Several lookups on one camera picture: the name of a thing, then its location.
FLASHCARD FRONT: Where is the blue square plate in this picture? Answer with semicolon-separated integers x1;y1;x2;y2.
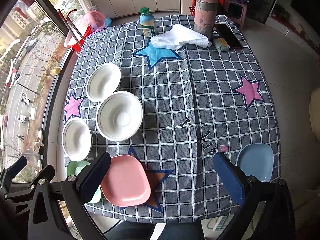
236;144;274;182

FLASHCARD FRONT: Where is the pink square plate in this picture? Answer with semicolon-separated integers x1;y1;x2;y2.
100;155;151;207

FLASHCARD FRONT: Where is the large white bowl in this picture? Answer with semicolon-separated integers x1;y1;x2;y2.
95;91;144;142

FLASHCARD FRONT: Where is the white power strip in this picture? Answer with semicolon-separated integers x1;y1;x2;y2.
206;215;233;231

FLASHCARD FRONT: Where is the grey checked star tablecloth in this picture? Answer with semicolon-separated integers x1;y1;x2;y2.
66;16;281;223

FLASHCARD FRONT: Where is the yellow green sponge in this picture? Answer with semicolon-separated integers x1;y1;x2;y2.
213;37;230;51

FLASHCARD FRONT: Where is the red plastic bucket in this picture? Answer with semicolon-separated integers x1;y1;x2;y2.
64;23;91;53

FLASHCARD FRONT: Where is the black smartphone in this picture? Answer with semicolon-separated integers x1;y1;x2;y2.
215;23;242;49

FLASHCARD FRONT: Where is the white folded towel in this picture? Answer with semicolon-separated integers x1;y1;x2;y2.
150;24;212;50

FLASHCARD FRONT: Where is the pink plastic stool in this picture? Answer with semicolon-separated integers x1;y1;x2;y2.
224;0;247;29

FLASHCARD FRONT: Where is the pink plastic basin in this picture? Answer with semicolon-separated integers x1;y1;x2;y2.
75;11;106;35

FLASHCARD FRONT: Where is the pink thermos flask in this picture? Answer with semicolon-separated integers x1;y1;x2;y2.
194;0;219;40

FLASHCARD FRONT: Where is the green cap pill bottle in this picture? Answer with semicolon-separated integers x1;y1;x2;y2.
139;7;157;38

